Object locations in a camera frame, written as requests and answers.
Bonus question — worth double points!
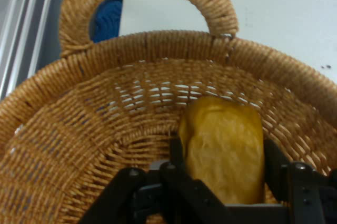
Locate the woven wicker basket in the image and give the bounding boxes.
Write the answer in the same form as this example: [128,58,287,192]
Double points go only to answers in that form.
[0,0,337,224]

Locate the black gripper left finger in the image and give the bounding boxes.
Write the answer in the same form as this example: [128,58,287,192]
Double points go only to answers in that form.
[78,137,232,224]

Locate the yellow bread loaf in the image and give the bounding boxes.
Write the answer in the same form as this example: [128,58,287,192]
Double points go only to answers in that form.
[179,96,265,205]

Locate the blue knitted cloth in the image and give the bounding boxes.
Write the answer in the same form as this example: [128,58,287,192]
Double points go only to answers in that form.
[92,0,124,44]

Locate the aluminium frame rail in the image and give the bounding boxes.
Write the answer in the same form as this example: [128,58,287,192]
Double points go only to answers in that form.
[0,0,59,101]

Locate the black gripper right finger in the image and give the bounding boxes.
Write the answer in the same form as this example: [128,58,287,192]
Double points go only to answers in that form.
[263,138,337,224]

